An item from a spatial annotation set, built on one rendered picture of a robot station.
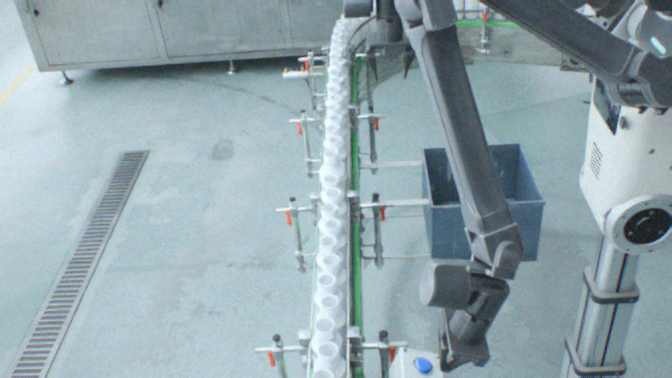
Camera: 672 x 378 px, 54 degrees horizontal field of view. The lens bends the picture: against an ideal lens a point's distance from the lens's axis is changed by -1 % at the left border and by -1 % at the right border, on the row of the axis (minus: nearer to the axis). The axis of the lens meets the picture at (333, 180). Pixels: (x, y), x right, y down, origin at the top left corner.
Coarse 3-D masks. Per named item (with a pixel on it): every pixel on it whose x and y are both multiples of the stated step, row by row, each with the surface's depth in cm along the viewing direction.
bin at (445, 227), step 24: (504, 144) 206; (360, 168) 205; (432, 168) 212; (504, 168) 211; (528, 168) 196; (432, 192) 217; (456, 192) 217; (504, 192) 217; (528, 192) 197; (408, 216) 217; (432, 216) 185; (456, 216) 184; (528, 216) 184; (432, 240) 190; (456, 240) 189; (528, 240) 189
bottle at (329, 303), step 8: (328, 296) 127; (336, 296) 127; (320, 304) 126; (328, 304) 129; (336, 304) 125; (320, 312) 129; (328, 312) 125; (336, 312) 126; (344, 312) 129; (336, 320) 126; (344, 320) 127; (336, 328) 126; (344, 328) 128; (344, 336) 129; (344, 344) 130; (344, 352) 131
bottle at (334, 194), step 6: (330, 192) 157; (336, 192) 157; (330, 198) 154; (336, 198) 154; (342, 198) 156; (324, 204) 159; (336, 204) 155; (342, 204) 156; (342, 210) 156; (342, 216) 156
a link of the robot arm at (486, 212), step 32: (448, 0) 87; (416, 32) 91; (448, 32) 90; (448, 64) 91; (448, 96) 92; (448, 128) 93; (480, 128) 93; (480, 160) 94; (480, 192) 95; (480, 224) 95; (512, 224) 95; (480, 256) 98
